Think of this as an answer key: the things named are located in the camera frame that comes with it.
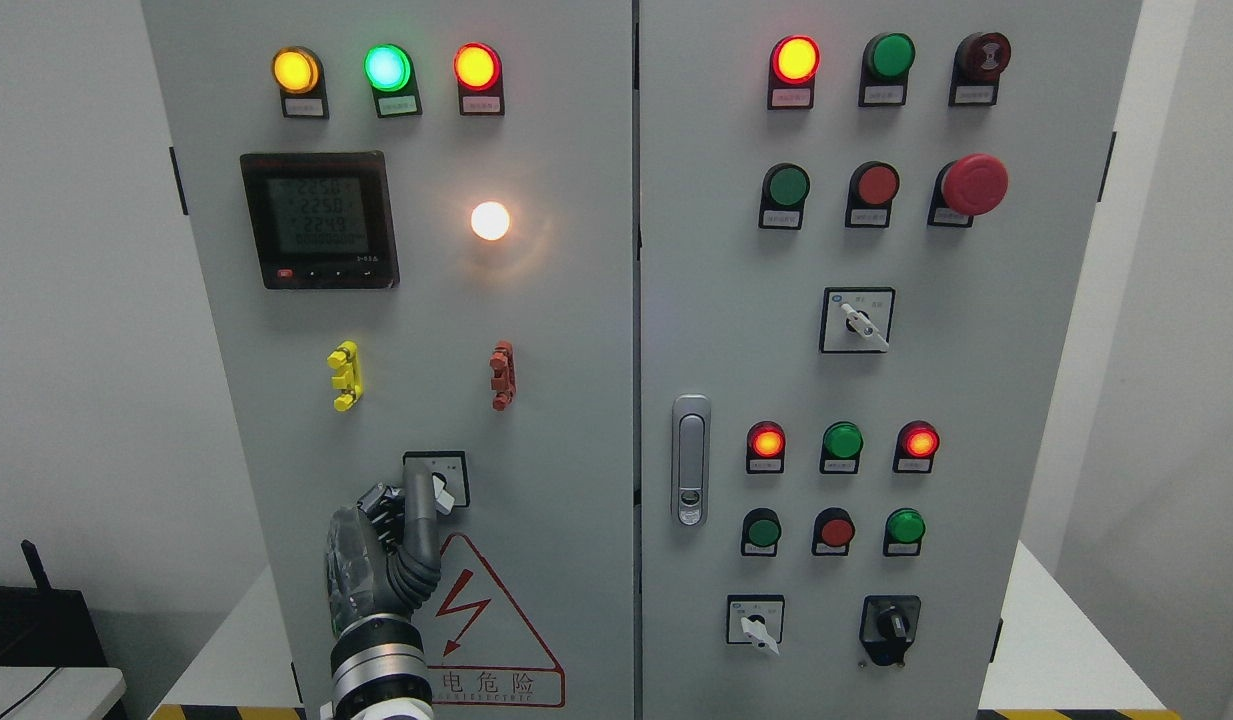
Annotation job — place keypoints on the silver black robot forearm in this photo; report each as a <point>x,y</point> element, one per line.
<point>379,672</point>

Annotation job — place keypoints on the white rotary light switch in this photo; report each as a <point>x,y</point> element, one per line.
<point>449,472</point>

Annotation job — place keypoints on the black digital power meter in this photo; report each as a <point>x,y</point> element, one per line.
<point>321,220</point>

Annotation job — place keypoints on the green push button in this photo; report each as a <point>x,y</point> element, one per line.
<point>761,532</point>
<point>785,188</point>
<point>903,533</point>

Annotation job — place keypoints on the yellow terminal clip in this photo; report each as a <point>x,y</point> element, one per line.
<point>346,375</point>

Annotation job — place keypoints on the small clear light bulb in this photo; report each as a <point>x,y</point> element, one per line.
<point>490,221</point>

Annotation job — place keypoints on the red indicator lamp right door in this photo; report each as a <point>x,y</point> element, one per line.
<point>794,63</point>

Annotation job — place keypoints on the black device with antenna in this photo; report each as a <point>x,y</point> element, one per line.
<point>43,627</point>

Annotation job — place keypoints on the green push button lower right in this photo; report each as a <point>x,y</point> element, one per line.
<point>903,533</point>

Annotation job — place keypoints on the red electrical hazard warning sticker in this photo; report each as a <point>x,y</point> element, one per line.
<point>481,648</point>

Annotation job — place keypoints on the red lit lamp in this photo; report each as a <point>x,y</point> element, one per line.
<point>766,443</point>
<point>915,448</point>

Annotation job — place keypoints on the grey electrical cabinet left door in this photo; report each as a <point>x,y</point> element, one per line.
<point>551,478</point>

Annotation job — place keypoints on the red indicator lamp top left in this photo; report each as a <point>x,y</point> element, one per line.
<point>479,75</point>

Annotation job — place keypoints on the red push button upper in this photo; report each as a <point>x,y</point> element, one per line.
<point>872,188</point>

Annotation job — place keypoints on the white rotary selector switch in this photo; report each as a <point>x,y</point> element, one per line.
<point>856,320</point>
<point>756,620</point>

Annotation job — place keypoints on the yellow indicator lamp top left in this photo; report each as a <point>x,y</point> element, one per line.
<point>299,75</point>

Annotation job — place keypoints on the red lit lamp lower left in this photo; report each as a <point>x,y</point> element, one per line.
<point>766,443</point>

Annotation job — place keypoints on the green indicator lamp top left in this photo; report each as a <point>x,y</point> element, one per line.
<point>391,74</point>

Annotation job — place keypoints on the green lamp lower middle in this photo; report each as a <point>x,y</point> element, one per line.
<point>841,447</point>

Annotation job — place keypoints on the green push button upper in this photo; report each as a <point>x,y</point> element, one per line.
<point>785,188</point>

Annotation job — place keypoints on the grey electrical cabinet right door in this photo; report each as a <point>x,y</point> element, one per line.
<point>734,313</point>

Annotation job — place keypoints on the red push button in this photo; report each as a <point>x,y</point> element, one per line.
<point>872,188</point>
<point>833,532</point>

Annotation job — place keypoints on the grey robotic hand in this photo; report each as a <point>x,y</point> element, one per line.
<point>382,555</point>

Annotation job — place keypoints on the green push button lower left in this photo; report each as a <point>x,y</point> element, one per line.
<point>761,532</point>

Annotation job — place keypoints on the white rotary selector switch middle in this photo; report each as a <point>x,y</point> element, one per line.
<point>856,320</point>

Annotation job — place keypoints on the grey electrical cabinet door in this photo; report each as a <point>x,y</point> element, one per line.
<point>551,478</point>
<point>734,313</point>

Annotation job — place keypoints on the red-brown terminal clip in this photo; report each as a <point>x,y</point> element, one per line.
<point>503,375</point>

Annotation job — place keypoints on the white side table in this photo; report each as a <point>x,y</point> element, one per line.
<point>68,693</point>

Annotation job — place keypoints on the dark red buzzer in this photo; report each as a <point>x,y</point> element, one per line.
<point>979,63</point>

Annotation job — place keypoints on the black rotary selector switch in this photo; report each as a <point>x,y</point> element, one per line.
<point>888,627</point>

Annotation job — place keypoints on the red lit lamp lower right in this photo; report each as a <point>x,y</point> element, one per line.
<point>915,448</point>

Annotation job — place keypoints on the green indicator lamp right door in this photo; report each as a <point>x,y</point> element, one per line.
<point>884,70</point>

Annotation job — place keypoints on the white rotary selector switch bottom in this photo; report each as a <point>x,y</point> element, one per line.
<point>756,620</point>

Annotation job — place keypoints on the silver door lock handle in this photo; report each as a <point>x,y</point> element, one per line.
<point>691,416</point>

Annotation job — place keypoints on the red emergency stop button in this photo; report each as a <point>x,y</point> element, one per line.
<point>967,188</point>

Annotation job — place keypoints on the red push button lower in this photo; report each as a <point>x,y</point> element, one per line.
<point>833,532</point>

